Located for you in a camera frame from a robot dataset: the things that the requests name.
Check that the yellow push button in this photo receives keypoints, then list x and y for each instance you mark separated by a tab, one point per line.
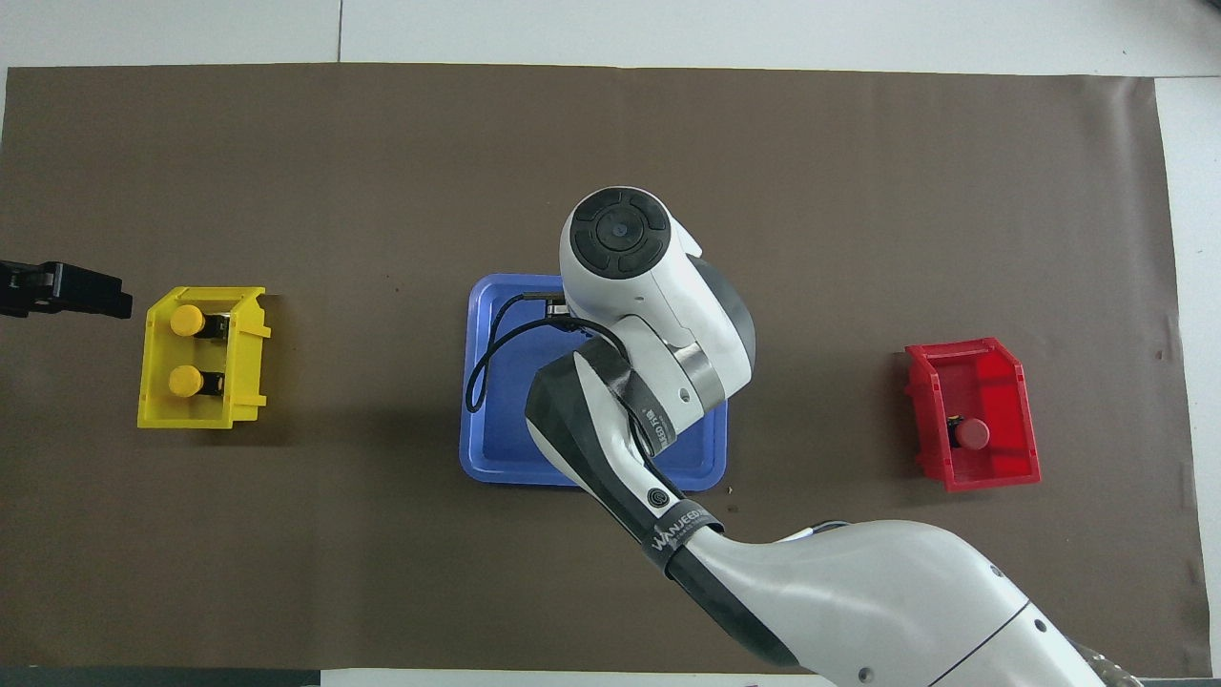
185	382
187	321

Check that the brown paper table mat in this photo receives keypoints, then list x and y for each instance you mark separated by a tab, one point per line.
286	553

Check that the red plastic bin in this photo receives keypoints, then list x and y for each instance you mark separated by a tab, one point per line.
1011	401

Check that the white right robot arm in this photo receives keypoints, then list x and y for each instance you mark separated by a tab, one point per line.
858	592

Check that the blue plastic tray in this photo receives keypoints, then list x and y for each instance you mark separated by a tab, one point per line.
506	448

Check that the yellow plastic bin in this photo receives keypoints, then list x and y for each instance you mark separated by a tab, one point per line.
246	372

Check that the red push button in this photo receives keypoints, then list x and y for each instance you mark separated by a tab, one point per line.
973	434

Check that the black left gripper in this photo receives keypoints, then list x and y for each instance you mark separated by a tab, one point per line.
17	286

